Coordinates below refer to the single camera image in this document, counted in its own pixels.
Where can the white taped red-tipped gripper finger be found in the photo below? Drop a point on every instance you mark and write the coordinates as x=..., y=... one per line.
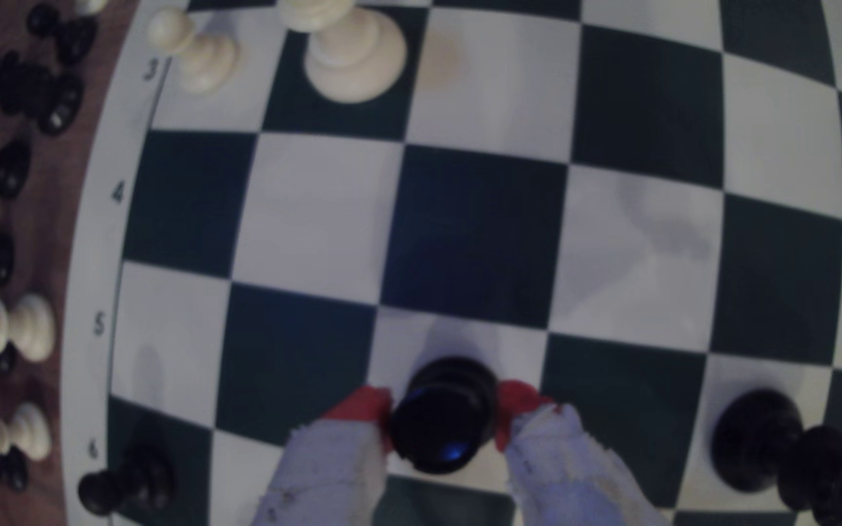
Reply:
x=333, y=467
x=560, y=467

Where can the tall black chess piece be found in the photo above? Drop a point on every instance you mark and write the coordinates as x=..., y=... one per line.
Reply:
x=764, y=442

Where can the white chess pawn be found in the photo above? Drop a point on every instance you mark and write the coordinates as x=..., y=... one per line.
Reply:
x=19, y=432
x=198, y=51

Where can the white ribbed chess piece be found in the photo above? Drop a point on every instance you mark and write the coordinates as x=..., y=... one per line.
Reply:
x=15, y=327

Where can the large white chess piece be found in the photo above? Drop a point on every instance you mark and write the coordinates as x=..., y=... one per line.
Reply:
x=351, y=51

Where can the black and white chessboard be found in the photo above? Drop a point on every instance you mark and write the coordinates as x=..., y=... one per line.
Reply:
x=319, y=219

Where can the black pieces beside board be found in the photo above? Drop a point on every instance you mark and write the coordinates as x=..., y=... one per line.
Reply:
x=33, y=91

